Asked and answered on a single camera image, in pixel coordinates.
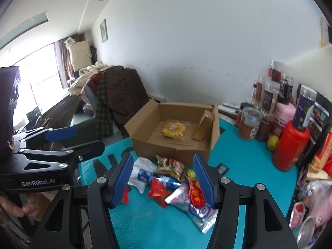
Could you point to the pile of cream clothes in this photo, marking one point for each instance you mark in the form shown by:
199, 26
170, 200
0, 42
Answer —
85, 72

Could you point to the yellow lollipop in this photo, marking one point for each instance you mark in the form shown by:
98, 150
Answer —
191, 174

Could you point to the tall jar with dark label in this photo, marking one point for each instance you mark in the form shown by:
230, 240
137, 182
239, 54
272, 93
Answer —
269, 98

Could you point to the pink plastic bag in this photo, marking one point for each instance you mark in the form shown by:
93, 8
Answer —
319, 194

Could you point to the jar with dark lid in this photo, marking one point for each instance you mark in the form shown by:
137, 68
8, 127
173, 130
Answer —
243, 107

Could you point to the tall jar with brown contents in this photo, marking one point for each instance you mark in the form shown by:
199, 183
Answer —
258, 90

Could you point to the metal can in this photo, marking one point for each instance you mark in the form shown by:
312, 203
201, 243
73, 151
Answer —
306, 230

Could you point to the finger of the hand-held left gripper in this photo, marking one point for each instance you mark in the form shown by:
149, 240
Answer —
85, 146
61, 132

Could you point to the dark green seat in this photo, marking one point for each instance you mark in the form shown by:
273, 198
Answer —
84, 125

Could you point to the red packet with yellow print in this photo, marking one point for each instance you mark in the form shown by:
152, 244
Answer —
197, 195

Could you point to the brown quilted jacket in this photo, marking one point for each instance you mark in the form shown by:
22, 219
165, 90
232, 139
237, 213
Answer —
124, 96

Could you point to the black pouch with picture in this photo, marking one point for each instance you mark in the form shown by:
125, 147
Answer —
320, 119

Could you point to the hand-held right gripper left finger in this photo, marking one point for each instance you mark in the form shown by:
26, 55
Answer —
122, 184

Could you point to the cream cabinet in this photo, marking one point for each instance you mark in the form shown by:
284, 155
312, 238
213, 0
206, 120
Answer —
80, 54

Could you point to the white packet with red print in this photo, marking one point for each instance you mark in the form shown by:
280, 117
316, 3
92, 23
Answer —
179, 195

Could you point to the short brown jar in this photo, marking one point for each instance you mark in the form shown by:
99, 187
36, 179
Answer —
264, 129

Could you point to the person's left hand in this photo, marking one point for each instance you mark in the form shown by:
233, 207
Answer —
13, 207

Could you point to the blue cookie tube packet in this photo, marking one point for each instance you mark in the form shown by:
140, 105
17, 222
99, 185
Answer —
145, 177

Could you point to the grey ceiling panel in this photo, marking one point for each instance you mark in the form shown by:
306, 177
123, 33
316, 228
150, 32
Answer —
23, 24

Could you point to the grey chair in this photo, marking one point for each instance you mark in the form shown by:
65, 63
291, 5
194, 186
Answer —
89, 98

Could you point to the white patterned snack packet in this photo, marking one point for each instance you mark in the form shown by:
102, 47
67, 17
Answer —
144, 164

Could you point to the cardboard box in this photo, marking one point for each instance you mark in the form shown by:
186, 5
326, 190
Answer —
176, 155

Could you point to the wide clear jar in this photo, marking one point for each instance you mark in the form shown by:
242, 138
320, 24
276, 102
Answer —
249, 124

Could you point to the red striped cloth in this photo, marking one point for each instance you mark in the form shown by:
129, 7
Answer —
93, 82

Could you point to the framed wall picture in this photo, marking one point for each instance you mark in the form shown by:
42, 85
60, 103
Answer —
103, 30

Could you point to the long red snack packet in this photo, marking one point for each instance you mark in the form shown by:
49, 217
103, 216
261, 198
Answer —
126, 195

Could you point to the pink bottle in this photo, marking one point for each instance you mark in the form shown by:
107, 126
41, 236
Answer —
282, 116

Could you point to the white flat devices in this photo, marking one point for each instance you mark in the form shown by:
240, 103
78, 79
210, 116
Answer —
228, 106

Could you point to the red and yellow box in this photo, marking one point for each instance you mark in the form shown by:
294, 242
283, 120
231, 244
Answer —
324, 155

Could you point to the small brown carton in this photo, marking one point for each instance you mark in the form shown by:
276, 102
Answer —
205, 124

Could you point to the tall jar with red contents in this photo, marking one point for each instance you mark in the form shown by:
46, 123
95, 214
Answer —
275, 71

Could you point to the pink packet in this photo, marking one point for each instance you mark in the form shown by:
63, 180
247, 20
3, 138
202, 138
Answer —
297, 212

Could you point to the brown curtain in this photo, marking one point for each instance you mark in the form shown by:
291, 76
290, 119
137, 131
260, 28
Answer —
64, 62

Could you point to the white framed panel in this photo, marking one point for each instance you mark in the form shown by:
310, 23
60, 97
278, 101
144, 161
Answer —
158, 98

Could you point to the yellow snack packet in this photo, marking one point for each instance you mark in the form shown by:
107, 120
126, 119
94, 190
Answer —
173, 129

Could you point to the gold red candy packets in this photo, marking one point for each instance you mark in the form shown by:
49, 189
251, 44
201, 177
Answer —
170, 167

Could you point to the teal padded mat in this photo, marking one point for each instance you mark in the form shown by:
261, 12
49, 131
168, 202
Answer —
246, 155

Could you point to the lemon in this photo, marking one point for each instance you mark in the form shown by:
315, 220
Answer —
273, 142

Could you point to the small red snack packet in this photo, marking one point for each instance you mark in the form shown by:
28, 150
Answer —
158, 192

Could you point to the silver packet with purple print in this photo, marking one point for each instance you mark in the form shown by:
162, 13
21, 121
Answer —
202, 214

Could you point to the bright window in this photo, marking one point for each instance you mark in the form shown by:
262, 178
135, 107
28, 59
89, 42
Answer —
39, 77

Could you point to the tall jar with black label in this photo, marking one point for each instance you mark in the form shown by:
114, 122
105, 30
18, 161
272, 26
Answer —
286, 88

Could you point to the plain black pouch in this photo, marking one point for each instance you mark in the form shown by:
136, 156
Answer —
300, 87

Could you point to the red plastic bottle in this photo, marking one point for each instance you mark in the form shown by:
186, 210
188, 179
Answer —
288, 147

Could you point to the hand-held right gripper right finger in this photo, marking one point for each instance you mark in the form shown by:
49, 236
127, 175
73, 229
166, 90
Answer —
205, 184

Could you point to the green plaid cloth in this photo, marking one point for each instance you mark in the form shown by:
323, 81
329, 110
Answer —
102, 114

